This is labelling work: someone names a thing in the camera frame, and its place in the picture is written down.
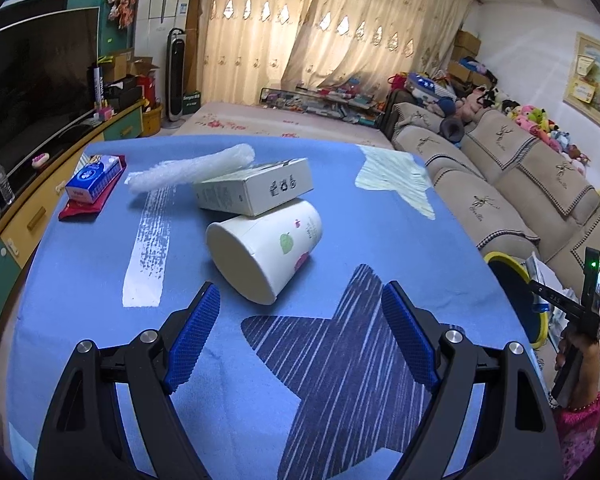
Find yellow rimmed blue bin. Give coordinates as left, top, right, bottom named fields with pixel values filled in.
left=484, top=252, right=551, bottom=348

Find blue tissue pack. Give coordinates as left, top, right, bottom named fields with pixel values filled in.
left=65, top=155, right=122, bottom=204

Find pink plush bear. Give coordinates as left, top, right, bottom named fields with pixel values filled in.
left=460, top=90, right=487, bottom=117

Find beige sofa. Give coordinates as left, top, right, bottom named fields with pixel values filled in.
left=382, top=101, right=600, bottom=361

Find open cardboard boxes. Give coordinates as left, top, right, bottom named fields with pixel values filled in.
left=102, top=50, right=161, bottom=86

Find blue and white pack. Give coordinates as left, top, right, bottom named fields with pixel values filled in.
left=407, top=74, right=453, bottom=98

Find beige embroidered curtain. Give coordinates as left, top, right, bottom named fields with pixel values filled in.
left=197, top=0, right=473, bottom=106

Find floral floor mat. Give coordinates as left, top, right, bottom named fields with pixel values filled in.
left=172, top=101, right=396, bottom=150

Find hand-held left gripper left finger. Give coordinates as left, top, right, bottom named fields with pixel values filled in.
left=34, top=281, right=222, bottom=480

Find pile of plush toys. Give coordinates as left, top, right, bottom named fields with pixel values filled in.
left=500, top=100, right=591, bottom=163

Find red flat packet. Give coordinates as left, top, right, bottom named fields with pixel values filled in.
left=58, top=155, right=127, bottom=221

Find blue star print tablecloth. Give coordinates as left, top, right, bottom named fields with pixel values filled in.
left=5, top=134, right=551, bottom=480

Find black tower fan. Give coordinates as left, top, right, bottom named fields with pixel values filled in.
left=166, top=27, right=187, bottom=122

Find white paper cup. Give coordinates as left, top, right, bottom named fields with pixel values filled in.
left=205, top=198, right=324, bottom=306

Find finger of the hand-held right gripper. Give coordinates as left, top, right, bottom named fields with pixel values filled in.
left=527, top=280, right=588, bottom=313

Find black television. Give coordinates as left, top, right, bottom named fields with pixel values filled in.
left=0, top=7, right=101, bottom=171

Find clear water bottle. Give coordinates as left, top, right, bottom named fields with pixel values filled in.
left=0, top=159, right=16, bottom=206

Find large brown cardboard sheet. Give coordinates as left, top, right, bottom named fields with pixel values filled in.
left=185, top=0, right=206, bottom=106

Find white floor air conditioner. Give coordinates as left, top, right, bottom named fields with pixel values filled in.
left=134, top=0, right=191, bottom=56

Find yellow basin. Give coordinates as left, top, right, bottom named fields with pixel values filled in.
left=141, top=102, right=163, bottom=137

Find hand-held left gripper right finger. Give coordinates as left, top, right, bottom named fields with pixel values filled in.
left=381, top=281, right=563, bottom=480

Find artificial flower bunch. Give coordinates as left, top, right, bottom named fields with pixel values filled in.
left=105, top=0, right=141, bottom=30

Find clutter of books and toys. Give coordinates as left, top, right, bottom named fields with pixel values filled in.
left=260, top=77, right=386, bottom=126

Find white cardboard box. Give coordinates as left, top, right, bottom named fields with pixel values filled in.
left=192, top=157, right=314, bottom=217

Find yellow and green television cabinet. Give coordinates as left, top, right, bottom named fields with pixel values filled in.
left=0, top=100, right=146, bottom=356

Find stack of cardboard boxes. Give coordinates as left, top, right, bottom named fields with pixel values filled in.
left=447, top=30, right=496, bottom=86

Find white bubble wrap roll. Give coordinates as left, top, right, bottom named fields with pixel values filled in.
left=125, top=143, right=256, bottom=195

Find person's right hand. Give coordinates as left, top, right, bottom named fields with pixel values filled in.
left=554, top=332, right=600, bottom=407

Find person's right forearm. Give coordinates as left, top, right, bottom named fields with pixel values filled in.
left=555, top=392, right=600, bottom=480

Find black box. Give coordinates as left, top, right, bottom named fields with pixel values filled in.
left=105, top=75, right=143, bottom=108

